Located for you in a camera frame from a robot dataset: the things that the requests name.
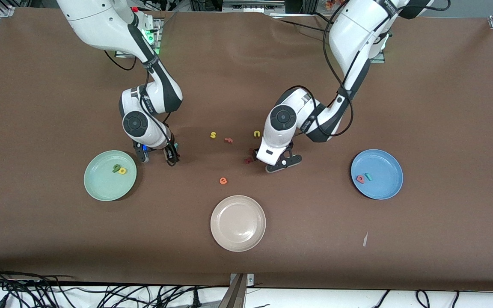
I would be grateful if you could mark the beige plate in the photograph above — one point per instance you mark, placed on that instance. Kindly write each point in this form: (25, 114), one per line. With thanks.
(238, 223)

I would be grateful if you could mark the pink orange flowers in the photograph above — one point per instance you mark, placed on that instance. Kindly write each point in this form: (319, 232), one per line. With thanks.
(332, 4)

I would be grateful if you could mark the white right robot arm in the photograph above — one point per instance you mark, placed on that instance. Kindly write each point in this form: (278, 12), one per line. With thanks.
(101, 25)

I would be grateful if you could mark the green plate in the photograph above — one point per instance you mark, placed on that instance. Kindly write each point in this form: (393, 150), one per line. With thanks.
(101, 184)

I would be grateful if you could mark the pink letter p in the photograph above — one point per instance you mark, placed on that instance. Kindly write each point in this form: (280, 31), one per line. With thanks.
(357, 179)

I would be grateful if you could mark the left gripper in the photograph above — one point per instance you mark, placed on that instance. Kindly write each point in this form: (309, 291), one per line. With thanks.
(255, 154)

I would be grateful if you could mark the metal table edge bracket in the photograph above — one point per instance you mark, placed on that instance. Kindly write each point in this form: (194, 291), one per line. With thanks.
(240, 282)

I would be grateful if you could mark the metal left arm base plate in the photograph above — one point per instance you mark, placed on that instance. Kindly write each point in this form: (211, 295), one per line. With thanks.
(379, 61)

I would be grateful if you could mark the yellow letter b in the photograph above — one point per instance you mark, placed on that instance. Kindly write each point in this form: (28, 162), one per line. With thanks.
(124, 171)

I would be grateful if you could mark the white paper scrap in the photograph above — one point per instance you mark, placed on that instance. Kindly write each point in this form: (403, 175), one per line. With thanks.
(365, 239)

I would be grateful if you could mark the green letter a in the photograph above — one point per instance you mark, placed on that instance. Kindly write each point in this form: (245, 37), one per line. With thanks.
(115, 169)

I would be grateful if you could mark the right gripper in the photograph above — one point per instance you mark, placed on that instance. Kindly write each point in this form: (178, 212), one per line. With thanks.
(170, 151)

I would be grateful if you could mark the brown paper table cover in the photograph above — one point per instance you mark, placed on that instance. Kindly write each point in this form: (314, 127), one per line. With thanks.
(246, 85)

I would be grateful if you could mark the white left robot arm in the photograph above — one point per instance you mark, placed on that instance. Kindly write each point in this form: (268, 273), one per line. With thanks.
(353, 30)

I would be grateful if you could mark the blue plate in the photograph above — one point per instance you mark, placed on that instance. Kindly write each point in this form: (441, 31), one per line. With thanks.
(383, 171)

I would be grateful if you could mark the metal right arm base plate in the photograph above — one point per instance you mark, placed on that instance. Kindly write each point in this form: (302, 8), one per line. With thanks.
(159, 30)

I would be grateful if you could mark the grey metal box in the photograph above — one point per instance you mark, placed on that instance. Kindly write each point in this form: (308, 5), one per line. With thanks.
(250, 5)

